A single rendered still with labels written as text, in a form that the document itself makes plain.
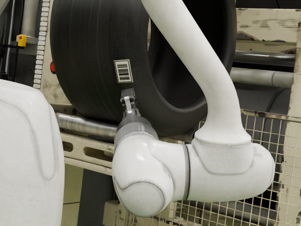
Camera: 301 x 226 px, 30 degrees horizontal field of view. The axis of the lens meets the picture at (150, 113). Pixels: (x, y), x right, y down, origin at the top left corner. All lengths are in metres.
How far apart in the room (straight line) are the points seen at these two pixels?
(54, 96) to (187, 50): 0.94
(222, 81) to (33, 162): 0.49
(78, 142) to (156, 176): 0.70
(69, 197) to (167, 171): 0.95
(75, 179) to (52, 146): 1.31
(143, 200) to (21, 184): 0.41
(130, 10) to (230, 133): 0.54
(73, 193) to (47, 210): 1.32
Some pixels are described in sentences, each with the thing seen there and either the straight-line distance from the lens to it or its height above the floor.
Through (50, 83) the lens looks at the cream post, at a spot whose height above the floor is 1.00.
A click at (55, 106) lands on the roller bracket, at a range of 1.74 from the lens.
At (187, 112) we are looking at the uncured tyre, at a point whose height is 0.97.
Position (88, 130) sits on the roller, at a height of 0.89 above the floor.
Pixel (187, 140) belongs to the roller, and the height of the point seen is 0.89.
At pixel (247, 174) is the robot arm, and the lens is 1.00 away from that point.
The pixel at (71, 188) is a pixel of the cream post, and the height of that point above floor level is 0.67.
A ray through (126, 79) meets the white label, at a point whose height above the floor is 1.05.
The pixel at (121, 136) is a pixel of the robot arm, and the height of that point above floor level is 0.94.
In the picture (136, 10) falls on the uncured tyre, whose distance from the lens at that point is 1.42.
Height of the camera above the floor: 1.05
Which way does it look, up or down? 3 degrees down
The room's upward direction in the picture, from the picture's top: 7 degrees clockwise
